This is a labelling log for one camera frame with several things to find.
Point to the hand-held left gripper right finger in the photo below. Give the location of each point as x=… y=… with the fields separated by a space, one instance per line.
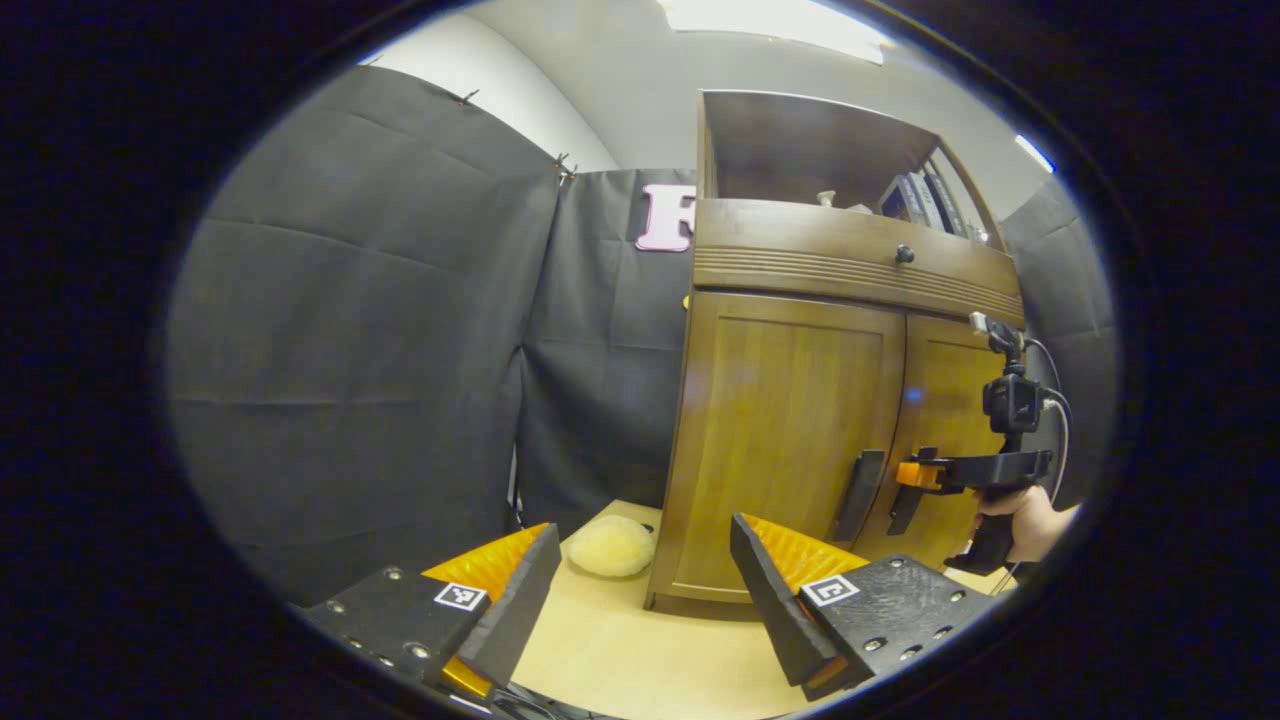
x=775 y=610

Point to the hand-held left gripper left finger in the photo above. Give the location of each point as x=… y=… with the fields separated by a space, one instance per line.
x=515 y=610

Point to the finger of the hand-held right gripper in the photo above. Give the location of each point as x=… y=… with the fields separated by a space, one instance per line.
x=918 y=475

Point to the wooden shoe cabinet door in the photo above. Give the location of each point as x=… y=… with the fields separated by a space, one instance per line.
x=940 y=380
x=770 y=420

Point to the wooden double-door shoe cabinet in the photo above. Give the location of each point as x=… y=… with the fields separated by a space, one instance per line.
x=800 y=140

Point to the wooden cabinet drawer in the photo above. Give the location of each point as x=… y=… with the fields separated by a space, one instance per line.
x=800 y=240

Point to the pale yellow plush toy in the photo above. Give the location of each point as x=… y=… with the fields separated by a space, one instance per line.
x=612 y=547

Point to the black drawer knob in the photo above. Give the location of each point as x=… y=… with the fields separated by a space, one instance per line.
x=904 y=254

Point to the small ceiling light panel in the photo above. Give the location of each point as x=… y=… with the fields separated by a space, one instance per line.
x=1033 y=152

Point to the black backdrop cloth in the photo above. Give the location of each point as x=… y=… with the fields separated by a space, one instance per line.
x=350 y=350

